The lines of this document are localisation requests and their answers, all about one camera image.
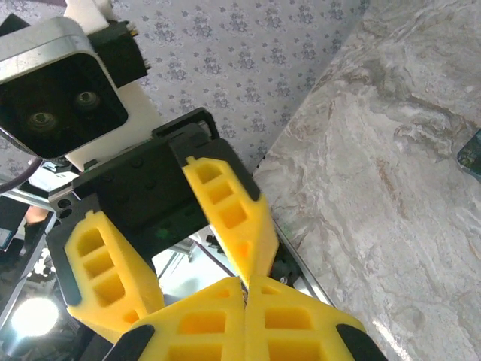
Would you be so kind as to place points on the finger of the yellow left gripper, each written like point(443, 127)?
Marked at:
point(240, 222)
point(109, 278)

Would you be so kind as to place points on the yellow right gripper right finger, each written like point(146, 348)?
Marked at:
point(297, 323)

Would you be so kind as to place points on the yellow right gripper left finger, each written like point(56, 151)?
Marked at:
point(195, 327)

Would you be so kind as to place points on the blue painted box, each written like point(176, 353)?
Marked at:
point(470, 154)

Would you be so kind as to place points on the person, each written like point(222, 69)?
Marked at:
point(34, 216)

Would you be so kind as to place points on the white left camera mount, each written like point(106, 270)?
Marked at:
point(139, 113)

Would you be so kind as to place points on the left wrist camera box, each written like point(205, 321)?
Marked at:
point(56, 86)

